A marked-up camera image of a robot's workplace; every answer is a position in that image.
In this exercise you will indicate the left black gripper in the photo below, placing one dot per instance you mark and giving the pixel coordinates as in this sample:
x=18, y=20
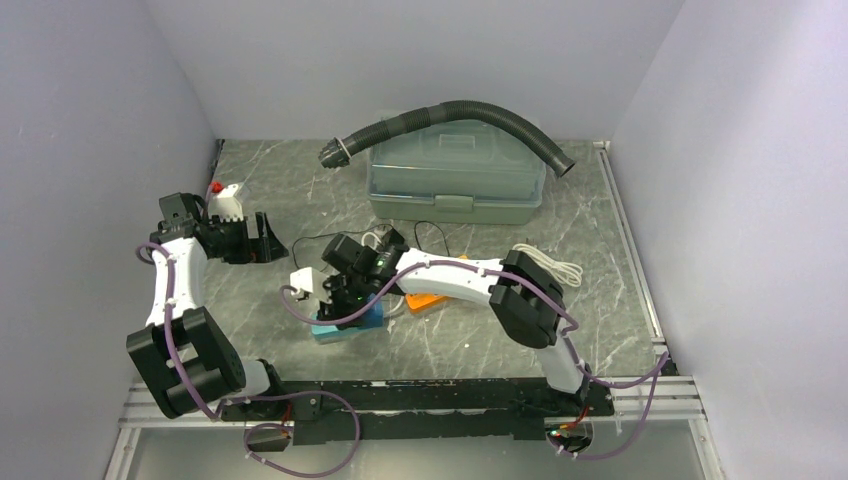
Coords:
x=267, y=247

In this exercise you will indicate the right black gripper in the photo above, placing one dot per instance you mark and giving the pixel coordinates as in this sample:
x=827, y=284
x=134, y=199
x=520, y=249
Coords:
x=336, y=308

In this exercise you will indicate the blue cube socket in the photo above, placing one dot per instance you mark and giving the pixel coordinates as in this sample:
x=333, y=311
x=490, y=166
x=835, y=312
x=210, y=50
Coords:
x=373, y=318

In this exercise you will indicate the orange power strip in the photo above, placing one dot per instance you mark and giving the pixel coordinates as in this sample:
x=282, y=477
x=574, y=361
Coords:
x=418, y=303

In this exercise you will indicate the teal power strip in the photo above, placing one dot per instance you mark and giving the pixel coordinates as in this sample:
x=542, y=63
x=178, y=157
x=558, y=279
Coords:
x=326, y=334

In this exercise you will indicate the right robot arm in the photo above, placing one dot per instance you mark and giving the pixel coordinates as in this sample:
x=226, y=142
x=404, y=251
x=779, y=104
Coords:
x=526, y=300

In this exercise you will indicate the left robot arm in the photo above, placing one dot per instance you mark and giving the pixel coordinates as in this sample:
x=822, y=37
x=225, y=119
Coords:
x=184, y=358

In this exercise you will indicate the translucent green storage box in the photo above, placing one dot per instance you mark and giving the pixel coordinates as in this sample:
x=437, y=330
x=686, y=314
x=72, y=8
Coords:
x=456, y=172

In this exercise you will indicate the aluminium rail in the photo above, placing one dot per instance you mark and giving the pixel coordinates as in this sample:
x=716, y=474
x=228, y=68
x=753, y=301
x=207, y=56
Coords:
x=670, y=398

